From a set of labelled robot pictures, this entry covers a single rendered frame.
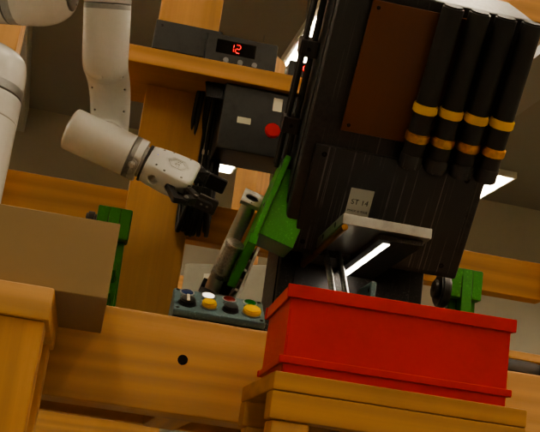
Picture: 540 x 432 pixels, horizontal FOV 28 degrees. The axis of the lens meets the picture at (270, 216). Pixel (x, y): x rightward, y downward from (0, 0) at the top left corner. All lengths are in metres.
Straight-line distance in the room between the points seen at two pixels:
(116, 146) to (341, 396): 0.86
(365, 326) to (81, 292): 0.38
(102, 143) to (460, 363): 0.90
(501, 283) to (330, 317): 1.22
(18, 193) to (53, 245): 1.11
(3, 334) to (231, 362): 0.50
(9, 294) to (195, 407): 0.48
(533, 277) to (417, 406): 1.26
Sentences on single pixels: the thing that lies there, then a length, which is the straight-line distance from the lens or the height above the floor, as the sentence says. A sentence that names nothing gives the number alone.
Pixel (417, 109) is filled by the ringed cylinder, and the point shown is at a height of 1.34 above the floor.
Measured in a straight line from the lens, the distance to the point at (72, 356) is 1.69.
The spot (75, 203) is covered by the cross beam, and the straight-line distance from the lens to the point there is 2.44.
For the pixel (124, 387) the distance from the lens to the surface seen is 1.68.
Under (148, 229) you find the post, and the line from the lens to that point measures 2.35.
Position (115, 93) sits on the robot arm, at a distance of 2.16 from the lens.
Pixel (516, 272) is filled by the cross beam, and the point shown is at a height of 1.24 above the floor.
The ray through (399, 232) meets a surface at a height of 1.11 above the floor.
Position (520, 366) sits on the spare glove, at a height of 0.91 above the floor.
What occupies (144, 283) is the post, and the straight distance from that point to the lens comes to 2.32.
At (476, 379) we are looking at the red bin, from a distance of 1.47.
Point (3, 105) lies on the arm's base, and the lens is 1.50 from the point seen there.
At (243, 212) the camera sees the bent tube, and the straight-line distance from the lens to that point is 2.09.
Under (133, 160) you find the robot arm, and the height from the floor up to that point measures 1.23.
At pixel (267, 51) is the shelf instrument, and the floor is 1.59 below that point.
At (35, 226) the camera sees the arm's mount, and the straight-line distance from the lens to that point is 1.35.
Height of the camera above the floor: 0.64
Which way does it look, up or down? 15 degrees up
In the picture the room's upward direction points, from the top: 8 degrees clockwise
